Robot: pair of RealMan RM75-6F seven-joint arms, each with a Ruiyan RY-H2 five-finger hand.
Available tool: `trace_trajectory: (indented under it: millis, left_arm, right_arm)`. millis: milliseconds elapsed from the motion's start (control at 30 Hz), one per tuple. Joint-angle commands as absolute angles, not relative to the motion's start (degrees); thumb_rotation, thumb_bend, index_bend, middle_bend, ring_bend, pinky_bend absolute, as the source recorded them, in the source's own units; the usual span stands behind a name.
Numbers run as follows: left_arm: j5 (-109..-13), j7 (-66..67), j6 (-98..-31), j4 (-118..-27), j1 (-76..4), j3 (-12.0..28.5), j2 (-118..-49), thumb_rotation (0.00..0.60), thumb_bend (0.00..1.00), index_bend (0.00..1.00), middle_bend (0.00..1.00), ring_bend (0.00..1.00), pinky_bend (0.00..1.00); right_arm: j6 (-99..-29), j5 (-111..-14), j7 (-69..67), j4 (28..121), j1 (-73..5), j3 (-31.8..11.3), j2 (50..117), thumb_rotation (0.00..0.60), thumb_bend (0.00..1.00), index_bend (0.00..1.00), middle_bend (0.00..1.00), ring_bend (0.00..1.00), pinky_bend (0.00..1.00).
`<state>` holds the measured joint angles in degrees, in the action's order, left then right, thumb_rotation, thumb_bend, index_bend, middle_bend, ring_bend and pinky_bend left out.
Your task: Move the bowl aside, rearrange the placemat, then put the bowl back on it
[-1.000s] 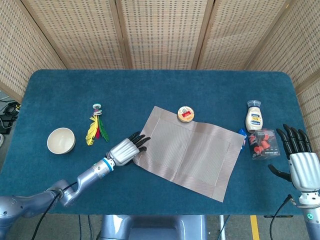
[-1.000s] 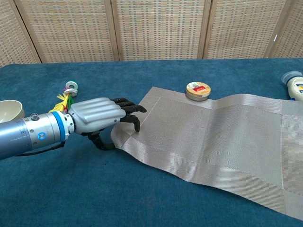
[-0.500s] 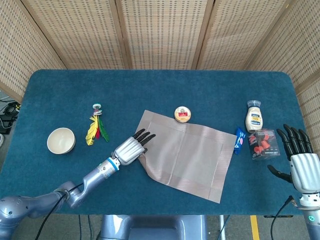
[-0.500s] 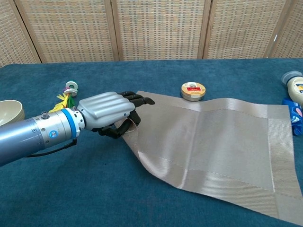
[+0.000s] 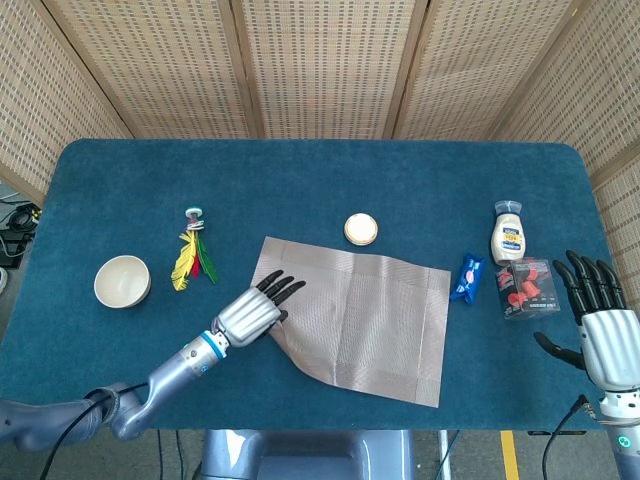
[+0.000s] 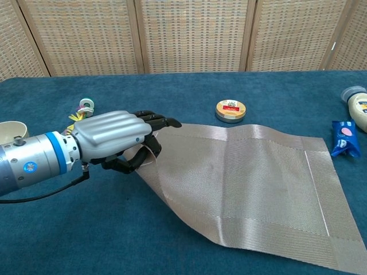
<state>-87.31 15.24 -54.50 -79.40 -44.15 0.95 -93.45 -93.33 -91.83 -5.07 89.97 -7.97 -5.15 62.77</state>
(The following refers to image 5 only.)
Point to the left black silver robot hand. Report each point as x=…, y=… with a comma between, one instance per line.
x=247, y=317

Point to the colourful feather shuttlecock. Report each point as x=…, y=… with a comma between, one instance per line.
x=182, y=262

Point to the clear box with red items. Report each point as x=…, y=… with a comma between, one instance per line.
x=530, y=290

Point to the squeeze mayonnaise bottle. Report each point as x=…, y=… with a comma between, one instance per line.
x=510, y=240

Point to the blue felt table cover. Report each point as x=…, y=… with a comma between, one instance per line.
x=310, y=175

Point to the white table leg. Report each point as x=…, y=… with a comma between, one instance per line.
x=444, y=455

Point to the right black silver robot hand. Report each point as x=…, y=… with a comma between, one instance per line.
x=612, y=345

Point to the blue snack packet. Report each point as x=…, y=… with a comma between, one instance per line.
x=467, y=277

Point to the woven beige placemat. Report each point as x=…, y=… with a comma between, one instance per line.
x=375, y=320

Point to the beige round bowl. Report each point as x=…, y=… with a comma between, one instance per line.
x=121, y=282

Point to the blue-grey robot torso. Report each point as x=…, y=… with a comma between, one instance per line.
x=310, y=455

